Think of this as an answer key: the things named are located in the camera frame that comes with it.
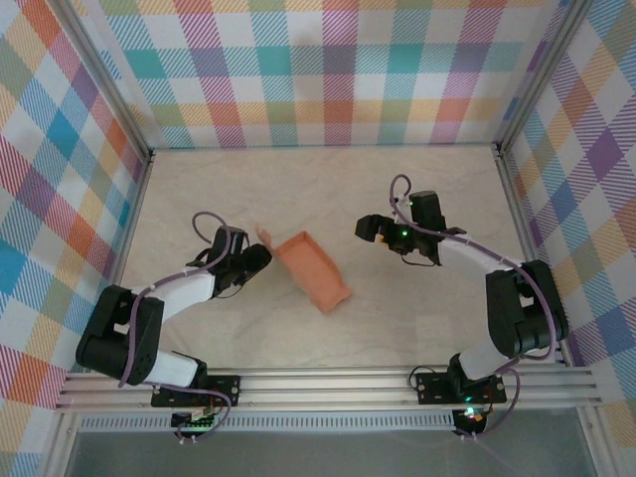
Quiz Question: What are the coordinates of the orange paper box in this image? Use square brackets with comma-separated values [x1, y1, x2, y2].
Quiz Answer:
[252, 222, 355, 315]

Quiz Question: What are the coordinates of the green circuit board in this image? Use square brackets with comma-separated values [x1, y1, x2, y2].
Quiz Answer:
[171, 405, 223, 432]

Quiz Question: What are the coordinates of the black round controller with LED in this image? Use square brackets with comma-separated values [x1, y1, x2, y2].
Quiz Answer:
[452, 405, 491, 434]

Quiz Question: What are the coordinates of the aluminium side rail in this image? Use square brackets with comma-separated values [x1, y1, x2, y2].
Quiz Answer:
[81, 148, 156, 374]
[494, 143, 572, 369]

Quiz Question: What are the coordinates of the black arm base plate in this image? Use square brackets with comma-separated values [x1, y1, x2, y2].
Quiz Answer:
[150, 373, 243, 408]
[414, 370, 508, 404]

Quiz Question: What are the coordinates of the purple cable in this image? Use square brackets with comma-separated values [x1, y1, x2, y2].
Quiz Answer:
[117, 212, 249, 443]
[390, 173, 557, 441]

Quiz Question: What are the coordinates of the aluminium mounting rail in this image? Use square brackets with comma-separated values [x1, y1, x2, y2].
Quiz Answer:
[54, 366, 605, 413]

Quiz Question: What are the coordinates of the grey slotted cable duct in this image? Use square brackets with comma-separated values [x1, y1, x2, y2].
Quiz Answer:
[78, 409, 458, 432]

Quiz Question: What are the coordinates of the aluminium frame post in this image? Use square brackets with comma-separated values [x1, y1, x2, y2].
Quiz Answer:
[58, 0, 155, 163]
[494, 0, 595, 155]

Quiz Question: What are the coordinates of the aluminium frame leg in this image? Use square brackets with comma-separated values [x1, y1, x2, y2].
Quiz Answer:
[42, 411, 80, 477]
[578, 406, 615, 477]

